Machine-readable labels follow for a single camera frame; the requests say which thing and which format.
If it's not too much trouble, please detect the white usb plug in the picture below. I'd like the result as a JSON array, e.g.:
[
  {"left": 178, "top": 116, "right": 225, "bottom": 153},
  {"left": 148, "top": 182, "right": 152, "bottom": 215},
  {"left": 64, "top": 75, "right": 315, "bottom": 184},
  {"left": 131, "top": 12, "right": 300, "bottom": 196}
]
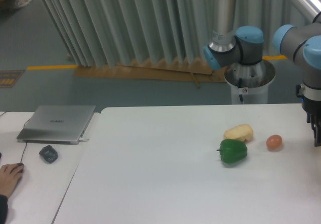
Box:
[{"left": 79, "top": 138, "right": 89, "bottom": 142}]

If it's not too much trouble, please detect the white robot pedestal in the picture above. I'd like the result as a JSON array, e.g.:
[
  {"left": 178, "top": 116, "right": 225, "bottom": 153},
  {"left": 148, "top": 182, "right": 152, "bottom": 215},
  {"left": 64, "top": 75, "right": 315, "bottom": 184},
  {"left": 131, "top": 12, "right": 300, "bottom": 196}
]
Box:
[{"left": 224, "top": 60, "right": 275, "bottom": 104}]

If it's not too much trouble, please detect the silver closed laptop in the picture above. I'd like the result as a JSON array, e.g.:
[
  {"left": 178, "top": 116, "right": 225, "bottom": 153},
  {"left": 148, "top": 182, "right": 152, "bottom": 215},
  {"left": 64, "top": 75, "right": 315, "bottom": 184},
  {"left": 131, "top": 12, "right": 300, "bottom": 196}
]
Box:
[{"left": 17, "top": 105, "right": 96, "bottom": 144}]

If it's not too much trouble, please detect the grey green pleated curtain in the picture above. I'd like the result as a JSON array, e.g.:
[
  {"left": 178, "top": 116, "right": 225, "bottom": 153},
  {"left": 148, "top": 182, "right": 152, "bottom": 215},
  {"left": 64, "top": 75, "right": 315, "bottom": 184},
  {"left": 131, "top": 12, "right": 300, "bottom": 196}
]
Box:
[{"left": 31, "top": 0, "right": 321, "bottom": 68}]

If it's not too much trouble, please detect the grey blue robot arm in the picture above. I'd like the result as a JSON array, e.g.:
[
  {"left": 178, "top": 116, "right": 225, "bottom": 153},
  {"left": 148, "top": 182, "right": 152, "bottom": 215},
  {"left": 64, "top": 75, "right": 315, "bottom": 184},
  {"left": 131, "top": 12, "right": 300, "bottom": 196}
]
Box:
[{"left": 203, "top": 0, "right": 320, "bottom": 147}]

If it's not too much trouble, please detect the black mouse cable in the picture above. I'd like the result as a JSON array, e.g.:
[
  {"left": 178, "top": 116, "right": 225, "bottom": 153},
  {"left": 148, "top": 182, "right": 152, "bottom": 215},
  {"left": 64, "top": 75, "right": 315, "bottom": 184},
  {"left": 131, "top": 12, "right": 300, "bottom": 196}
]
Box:
[{"left": 0, "top": 110, "right": 36, "bottom": 165}]

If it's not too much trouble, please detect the person's bare hand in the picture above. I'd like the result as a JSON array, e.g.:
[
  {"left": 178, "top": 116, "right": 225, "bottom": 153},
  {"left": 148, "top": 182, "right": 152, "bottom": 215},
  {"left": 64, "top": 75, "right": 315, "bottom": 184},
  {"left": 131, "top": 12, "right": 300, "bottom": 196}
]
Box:
[{"left": 1, "top": 163, "right": 19, "bottom": 198}]

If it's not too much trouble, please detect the black computer mouse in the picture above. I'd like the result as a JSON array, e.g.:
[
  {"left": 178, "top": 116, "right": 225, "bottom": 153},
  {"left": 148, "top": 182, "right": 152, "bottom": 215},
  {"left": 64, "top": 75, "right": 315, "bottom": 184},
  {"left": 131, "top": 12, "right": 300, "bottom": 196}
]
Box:
[{"left": 15, "top": 163, "right": 25, "bottom": 184}]

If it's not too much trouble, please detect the brown egg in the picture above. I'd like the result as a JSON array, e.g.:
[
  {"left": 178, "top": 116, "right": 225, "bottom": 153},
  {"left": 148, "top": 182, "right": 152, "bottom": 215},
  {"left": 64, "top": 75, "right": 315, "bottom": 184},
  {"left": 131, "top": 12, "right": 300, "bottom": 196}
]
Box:
[{"left": 266, "top": 135, "right": 282, "bottom": 151}]

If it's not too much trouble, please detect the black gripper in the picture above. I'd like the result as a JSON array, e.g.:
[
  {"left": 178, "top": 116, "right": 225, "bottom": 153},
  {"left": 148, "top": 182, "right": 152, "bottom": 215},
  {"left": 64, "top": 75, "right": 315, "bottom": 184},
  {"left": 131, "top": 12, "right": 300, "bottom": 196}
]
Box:
[{"left": 295, "top": 83, "right": 320, "bottom": 147}]

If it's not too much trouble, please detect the brown cardboard sheet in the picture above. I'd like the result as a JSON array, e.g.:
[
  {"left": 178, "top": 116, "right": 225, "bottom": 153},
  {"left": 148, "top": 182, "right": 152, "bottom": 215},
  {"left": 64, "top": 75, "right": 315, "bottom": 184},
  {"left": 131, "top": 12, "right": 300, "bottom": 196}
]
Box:
[{"left": 73, "top": 57, "right": 226, "bottom": 88}]

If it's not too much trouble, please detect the dark sleeved forearm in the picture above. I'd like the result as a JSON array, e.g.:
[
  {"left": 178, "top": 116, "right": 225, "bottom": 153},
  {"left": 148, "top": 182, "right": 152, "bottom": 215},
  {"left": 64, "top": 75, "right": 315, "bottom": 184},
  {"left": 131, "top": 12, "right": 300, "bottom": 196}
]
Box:
[{"left": 0, "top": 195, "right": 8, "bottom": 224}]

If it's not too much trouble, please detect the pale bread loaf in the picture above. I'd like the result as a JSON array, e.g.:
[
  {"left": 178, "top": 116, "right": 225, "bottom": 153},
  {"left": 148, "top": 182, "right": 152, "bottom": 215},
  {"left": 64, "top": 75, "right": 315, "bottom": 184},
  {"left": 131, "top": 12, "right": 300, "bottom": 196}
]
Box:
[{"left": 223, "top": 124, "right": 254, "bottom": 142}]

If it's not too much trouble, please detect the green bell pepper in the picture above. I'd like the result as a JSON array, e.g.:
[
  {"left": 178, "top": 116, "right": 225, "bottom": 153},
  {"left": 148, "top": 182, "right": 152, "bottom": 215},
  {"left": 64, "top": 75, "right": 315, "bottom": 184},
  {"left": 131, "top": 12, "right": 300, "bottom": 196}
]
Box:
[{"left": 217, "top": 139, "right": 248, "bottom": 164}]

